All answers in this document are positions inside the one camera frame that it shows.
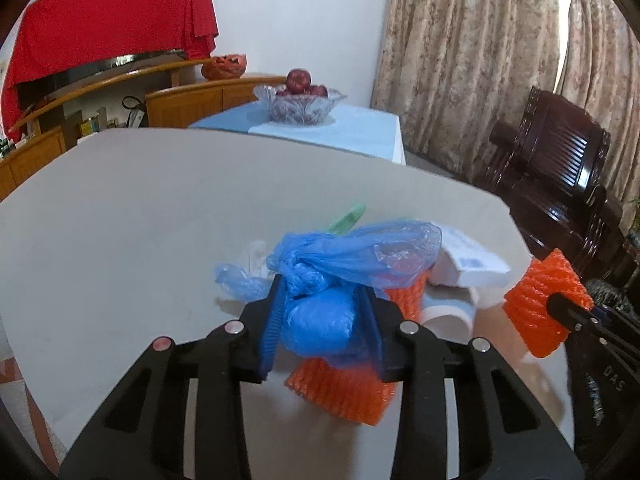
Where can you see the small table with blue cloth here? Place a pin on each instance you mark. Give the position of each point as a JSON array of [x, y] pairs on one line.
[[360, 130]]

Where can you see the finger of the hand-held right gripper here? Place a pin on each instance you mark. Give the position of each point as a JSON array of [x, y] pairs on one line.
[[562, 306], [615, 322]]

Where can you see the green rubber glove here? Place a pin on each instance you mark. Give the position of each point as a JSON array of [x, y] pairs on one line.
[[347, 220]]

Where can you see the dark wooden armchair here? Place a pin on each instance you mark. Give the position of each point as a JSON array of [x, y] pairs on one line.
[[560, 160]]

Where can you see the white paper roll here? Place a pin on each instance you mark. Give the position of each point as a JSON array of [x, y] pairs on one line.
[[450, 307]]

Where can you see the orange decorative bowl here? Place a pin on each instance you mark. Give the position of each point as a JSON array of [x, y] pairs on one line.
[[225, 66]]

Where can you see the orange foam net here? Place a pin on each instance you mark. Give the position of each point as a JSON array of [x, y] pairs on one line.
[[535, 295], [340, 392]]

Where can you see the television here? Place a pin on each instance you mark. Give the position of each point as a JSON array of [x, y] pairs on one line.
[[100, 72]]

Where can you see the wooden cabinet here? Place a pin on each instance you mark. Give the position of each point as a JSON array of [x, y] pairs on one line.
[[185, 105]]

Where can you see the clear plastic wrap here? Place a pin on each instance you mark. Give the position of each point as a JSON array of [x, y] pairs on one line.
[[252, 257]]

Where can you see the green yellow box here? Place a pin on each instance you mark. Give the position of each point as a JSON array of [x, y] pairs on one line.
[[90, 126]]

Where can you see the red cloth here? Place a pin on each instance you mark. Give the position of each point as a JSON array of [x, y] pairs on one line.
[[110, 10]]

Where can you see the glass fruit bowl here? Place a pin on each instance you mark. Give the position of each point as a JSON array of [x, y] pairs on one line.
[[300, 108]]

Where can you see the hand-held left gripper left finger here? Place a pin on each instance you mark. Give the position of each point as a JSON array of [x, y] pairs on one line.
[[272, 330]]

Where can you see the white power strip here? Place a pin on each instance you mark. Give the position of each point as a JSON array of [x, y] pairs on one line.
[[135, 117]]

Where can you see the blue plastic bag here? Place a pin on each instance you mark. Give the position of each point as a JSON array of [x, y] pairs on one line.
[[350, 255]]

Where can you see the white cardboard box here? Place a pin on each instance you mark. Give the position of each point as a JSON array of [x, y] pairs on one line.
[[470, 260]]

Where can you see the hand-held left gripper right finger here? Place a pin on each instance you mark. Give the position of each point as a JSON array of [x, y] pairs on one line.
[[382, 340]]

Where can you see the floral curtain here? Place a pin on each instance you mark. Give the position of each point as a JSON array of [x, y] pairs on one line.
[[475, 60]]

